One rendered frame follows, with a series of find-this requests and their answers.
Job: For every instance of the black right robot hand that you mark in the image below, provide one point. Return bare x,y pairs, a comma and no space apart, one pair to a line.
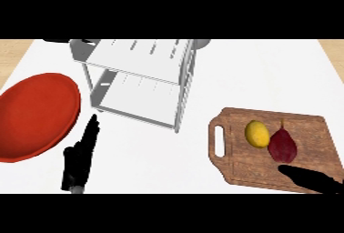
311,179

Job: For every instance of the dark object at edge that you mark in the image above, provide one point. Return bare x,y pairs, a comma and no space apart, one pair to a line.
57,40

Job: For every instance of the brown wooden cutting board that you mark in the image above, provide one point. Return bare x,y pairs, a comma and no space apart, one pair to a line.
274,151

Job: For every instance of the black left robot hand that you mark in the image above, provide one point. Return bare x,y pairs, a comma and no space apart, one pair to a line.
80,157

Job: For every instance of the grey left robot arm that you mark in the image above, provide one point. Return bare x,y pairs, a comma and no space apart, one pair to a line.
77,190

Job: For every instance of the red oval plate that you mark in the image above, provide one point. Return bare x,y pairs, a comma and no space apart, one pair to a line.
33,116

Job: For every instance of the dark red pear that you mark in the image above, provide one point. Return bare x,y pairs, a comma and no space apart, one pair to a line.
283,147

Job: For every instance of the yellow lemon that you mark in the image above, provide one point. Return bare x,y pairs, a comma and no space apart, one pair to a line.
257,133

